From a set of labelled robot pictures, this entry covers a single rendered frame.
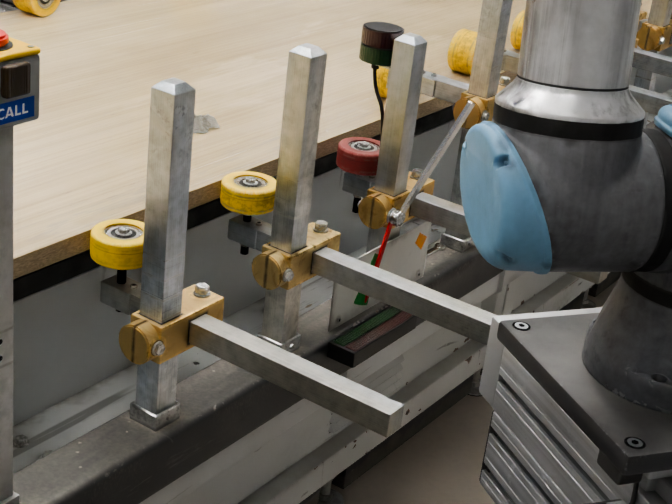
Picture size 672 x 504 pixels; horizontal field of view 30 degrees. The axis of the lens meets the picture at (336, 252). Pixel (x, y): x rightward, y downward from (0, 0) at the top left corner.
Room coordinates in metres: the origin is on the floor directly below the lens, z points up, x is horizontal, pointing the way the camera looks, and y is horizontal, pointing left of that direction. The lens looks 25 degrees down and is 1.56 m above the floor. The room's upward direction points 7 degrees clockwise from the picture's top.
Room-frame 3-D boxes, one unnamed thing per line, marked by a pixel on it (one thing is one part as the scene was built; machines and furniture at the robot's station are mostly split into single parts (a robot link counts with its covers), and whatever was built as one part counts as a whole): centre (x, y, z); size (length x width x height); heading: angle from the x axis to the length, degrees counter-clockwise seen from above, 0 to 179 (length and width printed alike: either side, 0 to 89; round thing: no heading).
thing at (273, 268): (1.54, 0.05, 0.83); 0.13 x 0.06 x 0.05; 148
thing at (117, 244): (1.40, 0.26, 0.85); 0.08 x 0.08 x 0.11
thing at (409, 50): (1.73, -0.07, 0.87); 0.03 x 0.03 x 0.48; 58
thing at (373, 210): (1.75, -0.08, 0.85); 0.13 x 0.06 x 0.05; 148
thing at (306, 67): (1.52, 0.06, 0.89); 0.03 x 0.03 x 0.48; 58
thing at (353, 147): (1.81, -0.02, 0.85); 0.08 x 0.08 x 0.11
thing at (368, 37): (1.76, -0.03, 1.10); 0.06 x 0.06 x 0.02
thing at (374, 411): (1.29, 0.10, 0.82); 0.43 x 0.03 x 0.04; 58
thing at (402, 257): (1.69, -0.07, 0.75); 0.26 x 0.01 x 0.10; 148
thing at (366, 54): (1.76, -0.03, 1.07); 0.06 x 0.06 x 0.02
